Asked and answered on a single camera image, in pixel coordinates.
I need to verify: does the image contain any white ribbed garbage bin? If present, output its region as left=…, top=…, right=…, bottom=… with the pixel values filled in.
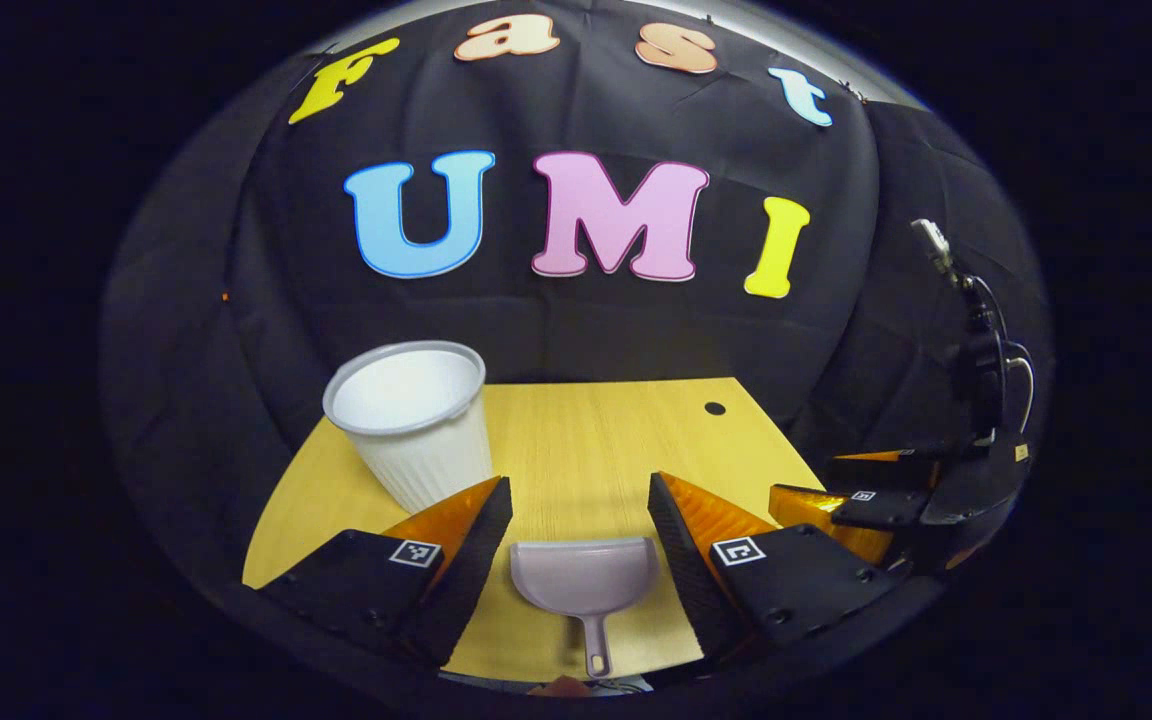
left=322, top=340, right=495, bottom=515

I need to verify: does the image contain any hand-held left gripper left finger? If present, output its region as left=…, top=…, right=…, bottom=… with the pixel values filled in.
left=256, top=476, right=515, bottom=669

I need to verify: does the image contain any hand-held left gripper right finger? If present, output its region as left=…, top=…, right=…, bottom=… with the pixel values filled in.
left=647, top=471, right=922, bottom=663

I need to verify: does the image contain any small lilac dustpan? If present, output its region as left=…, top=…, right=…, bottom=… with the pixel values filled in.
left=509, top=537, right=661, bottom=679

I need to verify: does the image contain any wooden desktop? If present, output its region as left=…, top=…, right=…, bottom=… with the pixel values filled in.
left=241, top=377, right=827, bottom=684

